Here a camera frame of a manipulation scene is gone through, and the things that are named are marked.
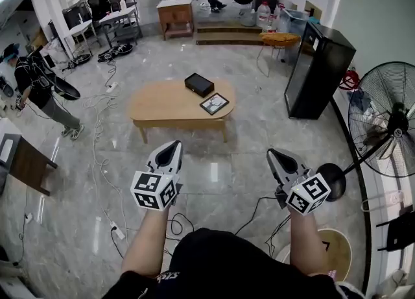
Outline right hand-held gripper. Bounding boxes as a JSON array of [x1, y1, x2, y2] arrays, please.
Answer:
[[267, 149, 332, 216]]

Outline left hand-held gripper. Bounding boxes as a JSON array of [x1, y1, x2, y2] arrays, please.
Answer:
[[130, 140, 185, 211]]

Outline deer picture frame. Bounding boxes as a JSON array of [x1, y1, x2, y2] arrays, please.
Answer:
[[199, 92, 230, 116]]

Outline person's right forearm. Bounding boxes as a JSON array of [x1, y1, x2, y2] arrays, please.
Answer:
[[287, 209, 327, 276]]

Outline person's left forearm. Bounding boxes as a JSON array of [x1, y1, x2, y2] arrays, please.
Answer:
[[121, 206, 172, 280]]

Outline wooden coffee table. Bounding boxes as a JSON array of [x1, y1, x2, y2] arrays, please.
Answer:
[[128, 78, 236, 145]]

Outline black glass-lid box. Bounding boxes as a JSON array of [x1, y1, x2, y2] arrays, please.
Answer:
[[184, 72, 215, 99]]

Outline round wooden board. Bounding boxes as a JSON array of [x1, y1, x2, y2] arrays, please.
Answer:
[[275, 228, 353, 282]]

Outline blue grey cloth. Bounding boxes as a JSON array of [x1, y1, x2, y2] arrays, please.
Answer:
[[351, 90, 372, 112]]

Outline black glass-door fridge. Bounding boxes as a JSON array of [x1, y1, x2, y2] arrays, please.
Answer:
[[284, 21, 357, 120]]

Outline person's black shirt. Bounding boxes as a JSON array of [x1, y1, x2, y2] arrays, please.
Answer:
[[103, 228, 367, 299]]

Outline black round floor pan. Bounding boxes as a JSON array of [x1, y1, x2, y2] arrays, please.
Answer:
[[97, 43, 134, 64], [66, 53, 92, 70]]

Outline black backpack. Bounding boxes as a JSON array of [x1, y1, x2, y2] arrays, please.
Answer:
[[375, 205, 415, 253]]

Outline dark wooden side table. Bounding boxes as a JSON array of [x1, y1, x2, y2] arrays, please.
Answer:
[[0, 134, 58, 197]]

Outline wooden steps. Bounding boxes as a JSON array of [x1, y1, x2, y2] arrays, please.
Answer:
[[196, 20, 270, 47]]

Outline wooden cabinet with white top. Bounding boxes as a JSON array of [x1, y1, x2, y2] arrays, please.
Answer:
[[156, 0, 195, 41]]

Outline clear plastic bin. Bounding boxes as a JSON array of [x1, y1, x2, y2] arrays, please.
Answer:
[[278, 8, 311, 34]]

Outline large clear water bottle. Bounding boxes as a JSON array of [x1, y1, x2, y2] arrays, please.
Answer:
[[256, 1, 272, 30], [270, 3, 286, 33]]

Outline grey metal desk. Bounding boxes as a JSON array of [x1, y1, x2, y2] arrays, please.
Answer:
[[99, 6, 143, 49]]

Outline small white table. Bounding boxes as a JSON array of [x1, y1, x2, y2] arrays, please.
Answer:
[[64, 19, 98, 58]]

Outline cardboard sheet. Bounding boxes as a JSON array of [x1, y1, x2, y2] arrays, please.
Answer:
[[304, 0, 324, 23]]

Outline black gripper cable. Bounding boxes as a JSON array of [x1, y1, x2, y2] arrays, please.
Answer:
[[233, 195, 292, 259]]

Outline white cable tangle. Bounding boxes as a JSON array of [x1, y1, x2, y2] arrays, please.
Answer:
[[82, 91, 130, 227]]

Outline red hose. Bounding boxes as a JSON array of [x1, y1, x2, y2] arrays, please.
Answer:
[[338, 67, 361, 91]]

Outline black pedestal fan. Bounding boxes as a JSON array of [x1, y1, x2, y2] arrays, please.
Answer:
[[316, 60, 415, 202]]

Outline yellow wire chair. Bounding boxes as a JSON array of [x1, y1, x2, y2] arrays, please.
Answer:
[[257, 31, 302, 78]]

